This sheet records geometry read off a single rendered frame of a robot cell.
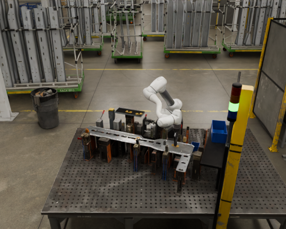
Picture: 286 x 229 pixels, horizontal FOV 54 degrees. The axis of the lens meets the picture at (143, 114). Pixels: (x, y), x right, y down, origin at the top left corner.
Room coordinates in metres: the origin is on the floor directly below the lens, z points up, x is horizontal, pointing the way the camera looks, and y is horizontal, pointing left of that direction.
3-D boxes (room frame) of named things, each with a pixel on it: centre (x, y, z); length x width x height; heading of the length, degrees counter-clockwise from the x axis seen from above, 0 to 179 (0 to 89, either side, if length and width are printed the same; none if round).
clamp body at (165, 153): (2.48, -0.24, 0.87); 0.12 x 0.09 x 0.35; 160
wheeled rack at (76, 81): (6.52, 2.46, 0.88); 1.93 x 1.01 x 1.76; 95
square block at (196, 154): (2.44, -0.58, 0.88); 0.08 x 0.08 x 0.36; 70
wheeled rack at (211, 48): (9.81, -1.69, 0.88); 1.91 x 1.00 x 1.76; 86
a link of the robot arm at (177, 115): (2.65, -0.36, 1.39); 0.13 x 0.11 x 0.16; 123
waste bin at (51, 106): (4.91, 1.88, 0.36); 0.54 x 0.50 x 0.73; 179
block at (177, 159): (2.46, -0.37, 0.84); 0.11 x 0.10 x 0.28; 160
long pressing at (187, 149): (2.82, 0.09, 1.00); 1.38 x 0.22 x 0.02; 70
